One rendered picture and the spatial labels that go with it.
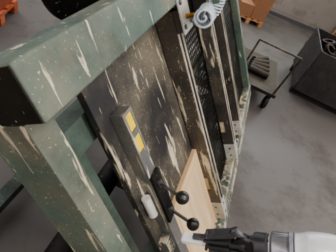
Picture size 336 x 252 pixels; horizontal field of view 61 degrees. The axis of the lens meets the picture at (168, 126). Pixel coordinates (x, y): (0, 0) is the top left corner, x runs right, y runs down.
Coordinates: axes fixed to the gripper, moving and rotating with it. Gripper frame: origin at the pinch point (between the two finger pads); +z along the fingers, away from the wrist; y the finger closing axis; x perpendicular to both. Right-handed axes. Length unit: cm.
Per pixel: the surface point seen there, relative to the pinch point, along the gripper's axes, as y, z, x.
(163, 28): -46, 13, 49
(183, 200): -12.6, 0.8, 2.9
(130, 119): -35.2, 11.7, 9.7
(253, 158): 162, 20, 214
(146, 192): -10.2, 14.5, 7.1
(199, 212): 33.1, 14.1, 34.4
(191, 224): -1.5, 1.2, 3.6
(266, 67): 121, 10, 372
